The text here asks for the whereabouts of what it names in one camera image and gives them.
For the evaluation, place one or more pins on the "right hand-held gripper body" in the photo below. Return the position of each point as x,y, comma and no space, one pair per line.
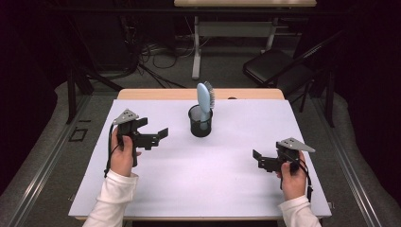
294,145

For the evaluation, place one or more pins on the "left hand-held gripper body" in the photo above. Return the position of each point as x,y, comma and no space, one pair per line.
126,117

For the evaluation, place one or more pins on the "black mesh pen cup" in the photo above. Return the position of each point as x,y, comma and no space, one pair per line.
198,130

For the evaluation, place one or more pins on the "light blue hairbrush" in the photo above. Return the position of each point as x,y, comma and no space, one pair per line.
204,97

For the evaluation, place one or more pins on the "person's right hand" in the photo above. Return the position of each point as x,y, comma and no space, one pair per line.
294,186

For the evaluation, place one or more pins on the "person's left hand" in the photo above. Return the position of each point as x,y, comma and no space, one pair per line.
121,159

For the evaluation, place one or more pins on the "wooden table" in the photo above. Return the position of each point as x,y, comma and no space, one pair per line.
157,94

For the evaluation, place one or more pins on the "white table mat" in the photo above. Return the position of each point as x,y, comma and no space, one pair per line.
220,173

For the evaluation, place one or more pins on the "black metal stand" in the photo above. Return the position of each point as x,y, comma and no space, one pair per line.
329,101
71,97

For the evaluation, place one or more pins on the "black folding chair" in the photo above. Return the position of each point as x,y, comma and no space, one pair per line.
271,66

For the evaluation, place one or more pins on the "black metal bar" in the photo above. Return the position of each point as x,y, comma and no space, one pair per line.
126,10

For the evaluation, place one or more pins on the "white-framed desk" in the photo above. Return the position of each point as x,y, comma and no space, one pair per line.
233,30

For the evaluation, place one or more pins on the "metal floor rail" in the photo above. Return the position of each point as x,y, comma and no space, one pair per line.
50,162
345,165

